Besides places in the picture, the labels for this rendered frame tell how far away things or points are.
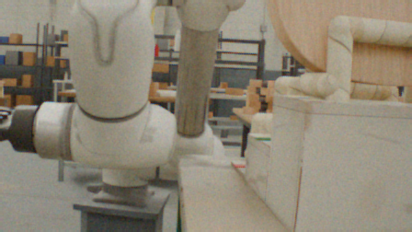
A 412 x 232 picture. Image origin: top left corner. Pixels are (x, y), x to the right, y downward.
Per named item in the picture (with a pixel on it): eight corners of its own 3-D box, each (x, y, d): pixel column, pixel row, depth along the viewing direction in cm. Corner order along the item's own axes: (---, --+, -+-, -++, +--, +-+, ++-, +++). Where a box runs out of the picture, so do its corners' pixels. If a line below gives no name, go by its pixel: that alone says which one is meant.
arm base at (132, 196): (96, 187, 162) (96, 172, 162) (155, 193, 158) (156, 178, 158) (79, 200, 144) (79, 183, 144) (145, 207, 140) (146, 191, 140)
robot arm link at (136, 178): (104, 174, 159) (107, 113, 157) (155, 178, 158) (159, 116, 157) (98, 185, 142) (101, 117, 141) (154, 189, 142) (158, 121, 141)
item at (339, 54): (330, 101, 53) (335, 25, 53) (320, 99, 57) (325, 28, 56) (353, 102, 53) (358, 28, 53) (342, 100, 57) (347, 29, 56)
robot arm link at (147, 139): (85, 133, 76) (77, 70, 68) (175, 138, 76) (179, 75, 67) (73, 180, 68) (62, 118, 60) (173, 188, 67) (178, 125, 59)
